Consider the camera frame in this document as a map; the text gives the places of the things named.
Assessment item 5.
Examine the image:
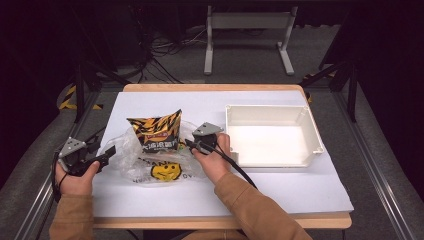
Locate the right hand-held gripper cable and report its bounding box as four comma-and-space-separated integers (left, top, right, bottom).
213, 142, 258, 190

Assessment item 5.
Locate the aluminium frame rail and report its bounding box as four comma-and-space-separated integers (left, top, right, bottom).
331, 90, 416, 240
13, 91, 101, 240

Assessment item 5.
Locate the black and yellow snack packet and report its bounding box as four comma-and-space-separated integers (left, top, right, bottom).
126, 108, 184, 155

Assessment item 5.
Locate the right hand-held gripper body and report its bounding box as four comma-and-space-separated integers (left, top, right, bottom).
191, 121, 225, 155

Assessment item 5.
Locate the bundle of black floor cables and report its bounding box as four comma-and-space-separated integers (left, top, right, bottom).
131, 26, 209, 84

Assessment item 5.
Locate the white table mat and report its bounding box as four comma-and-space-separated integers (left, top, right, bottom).
92, 90, 355, 219

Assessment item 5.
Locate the clear smiley-face plastic bag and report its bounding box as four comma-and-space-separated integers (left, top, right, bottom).
99, 119, 210, 185

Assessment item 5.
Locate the white plastic tray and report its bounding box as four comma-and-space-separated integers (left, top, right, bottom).
224, 104, 325, 169

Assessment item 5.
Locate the person's right hand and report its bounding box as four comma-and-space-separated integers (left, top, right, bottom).
192, 133, 232, 184

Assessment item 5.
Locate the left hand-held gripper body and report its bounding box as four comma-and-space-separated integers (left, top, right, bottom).
58, 136, 101, 177

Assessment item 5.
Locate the yellow and black hazard tape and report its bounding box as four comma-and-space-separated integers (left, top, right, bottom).
58, 85, 104, 111

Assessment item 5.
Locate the hand-held gripper cable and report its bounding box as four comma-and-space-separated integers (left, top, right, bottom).
213, 142, 258, 190
50, 150, 68, 204

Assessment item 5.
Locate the black tripod stand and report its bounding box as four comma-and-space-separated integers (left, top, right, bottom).
70, 59, 132, 124
299, 59, 360, 123

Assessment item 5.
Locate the grey metal stand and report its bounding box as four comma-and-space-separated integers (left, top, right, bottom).
203, 4, 299, 76

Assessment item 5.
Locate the person's left hand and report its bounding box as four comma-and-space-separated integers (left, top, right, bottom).
54, 160, 101, 196

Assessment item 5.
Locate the left hand-held gripper cable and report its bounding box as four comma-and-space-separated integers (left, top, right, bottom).
50, 150, 68, 204

